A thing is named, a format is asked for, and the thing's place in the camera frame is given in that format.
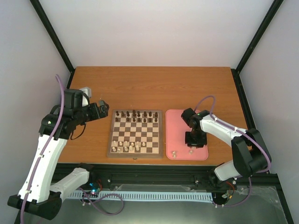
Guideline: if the wooden chess board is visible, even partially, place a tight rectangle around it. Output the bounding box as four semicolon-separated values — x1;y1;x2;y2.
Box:
107;109;163;159

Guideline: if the black frame post right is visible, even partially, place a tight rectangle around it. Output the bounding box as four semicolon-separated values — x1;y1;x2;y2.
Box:
235;0;284;74

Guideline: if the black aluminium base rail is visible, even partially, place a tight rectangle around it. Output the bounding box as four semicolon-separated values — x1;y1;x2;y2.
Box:
51;163;282;192

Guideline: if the pink plastic tray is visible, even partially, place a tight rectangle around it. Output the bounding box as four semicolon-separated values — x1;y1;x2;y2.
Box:
165;109;208;161

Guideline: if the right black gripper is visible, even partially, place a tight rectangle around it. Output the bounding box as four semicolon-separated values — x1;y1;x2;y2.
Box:
185;130;207;148

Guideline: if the light blue cable duct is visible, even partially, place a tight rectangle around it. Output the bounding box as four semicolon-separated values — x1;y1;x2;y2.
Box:
70;189;214;203

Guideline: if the black frame post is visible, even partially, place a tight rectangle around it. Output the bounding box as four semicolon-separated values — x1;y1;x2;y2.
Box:
29;0;76;73
235;0;284;74

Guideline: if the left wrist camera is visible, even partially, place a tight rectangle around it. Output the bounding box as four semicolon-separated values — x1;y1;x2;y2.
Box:
64;87;92;110

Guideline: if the black frame post left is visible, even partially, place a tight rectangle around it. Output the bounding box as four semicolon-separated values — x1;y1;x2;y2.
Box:
29;0;76;73

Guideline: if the dark chess pieces row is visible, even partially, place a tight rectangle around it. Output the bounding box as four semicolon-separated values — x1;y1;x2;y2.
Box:
113;110;162;123

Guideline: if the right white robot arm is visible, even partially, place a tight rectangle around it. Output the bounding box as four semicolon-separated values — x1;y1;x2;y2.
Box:
181;108;271;182

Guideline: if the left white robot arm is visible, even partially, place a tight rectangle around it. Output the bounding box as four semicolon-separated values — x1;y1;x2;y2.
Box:
7;100;109;220

